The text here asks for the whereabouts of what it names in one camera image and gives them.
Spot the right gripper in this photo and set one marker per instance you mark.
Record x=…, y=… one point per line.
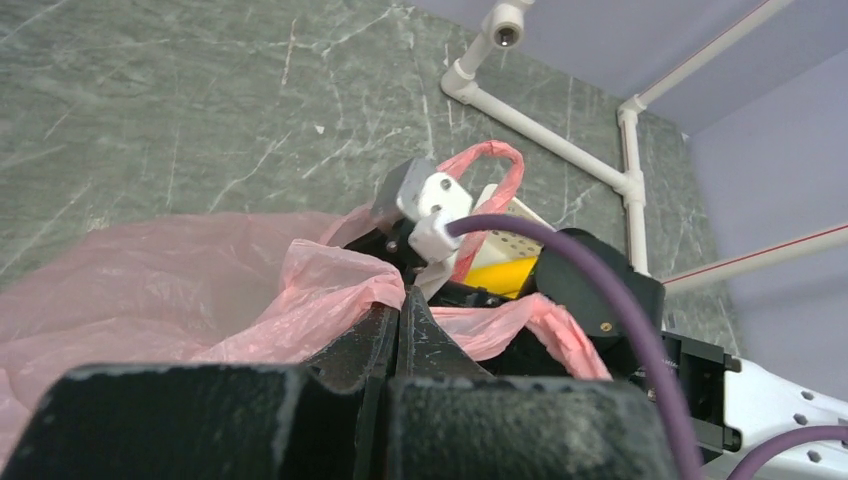
x=432, y=279

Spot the pink plastic bag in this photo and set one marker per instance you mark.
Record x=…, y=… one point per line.
x=232, y=287

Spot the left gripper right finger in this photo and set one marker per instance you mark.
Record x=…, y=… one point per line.
x=461, y=403

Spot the yellow fake bananas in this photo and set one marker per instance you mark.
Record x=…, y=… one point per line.
x=505, y=279

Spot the white pipe frame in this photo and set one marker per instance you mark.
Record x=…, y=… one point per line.
x=503, y=28

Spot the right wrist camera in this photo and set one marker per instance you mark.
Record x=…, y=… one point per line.
x=418, y=193

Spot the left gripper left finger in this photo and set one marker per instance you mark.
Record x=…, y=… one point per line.
x=314, y=420

